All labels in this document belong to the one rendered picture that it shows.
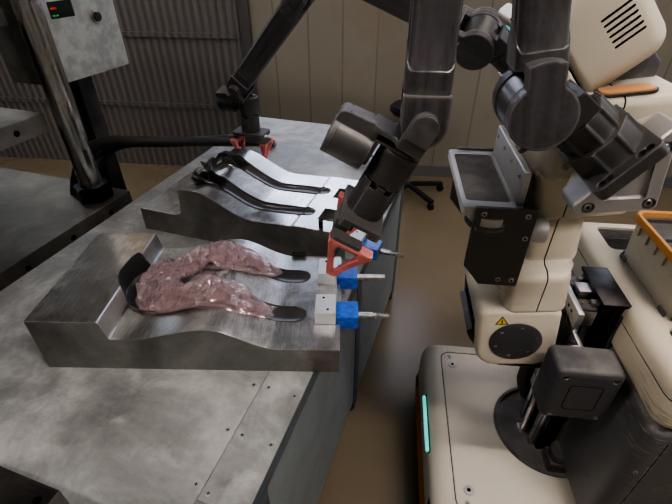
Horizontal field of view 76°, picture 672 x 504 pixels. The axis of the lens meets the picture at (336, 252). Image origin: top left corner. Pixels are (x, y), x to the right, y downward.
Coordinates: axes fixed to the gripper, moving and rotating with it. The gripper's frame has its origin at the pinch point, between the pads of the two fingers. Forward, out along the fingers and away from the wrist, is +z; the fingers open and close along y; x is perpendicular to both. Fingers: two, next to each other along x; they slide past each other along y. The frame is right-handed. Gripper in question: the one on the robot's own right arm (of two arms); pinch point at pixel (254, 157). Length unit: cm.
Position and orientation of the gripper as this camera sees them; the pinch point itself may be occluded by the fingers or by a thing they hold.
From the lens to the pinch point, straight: 146.5
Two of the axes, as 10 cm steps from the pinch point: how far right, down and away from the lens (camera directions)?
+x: -3.1, 5.6, -7.7
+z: -0.1, 8.0, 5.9
